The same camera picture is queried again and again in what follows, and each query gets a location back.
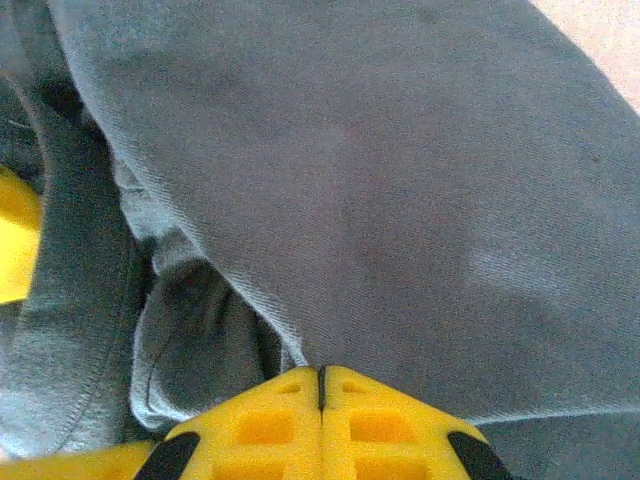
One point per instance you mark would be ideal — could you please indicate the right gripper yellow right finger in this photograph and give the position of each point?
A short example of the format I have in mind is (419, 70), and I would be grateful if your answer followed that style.
(370, 435)

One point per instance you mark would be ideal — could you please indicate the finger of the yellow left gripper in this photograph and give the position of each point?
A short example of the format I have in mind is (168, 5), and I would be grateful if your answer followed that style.
(17, 240)

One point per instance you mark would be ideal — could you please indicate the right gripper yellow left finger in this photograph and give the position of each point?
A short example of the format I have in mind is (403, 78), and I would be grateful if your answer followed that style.
(270, 430)

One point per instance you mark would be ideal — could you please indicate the grey t-shirt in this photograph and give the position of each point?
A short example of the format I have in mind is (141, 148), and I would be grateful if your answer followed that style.
(350, 175)

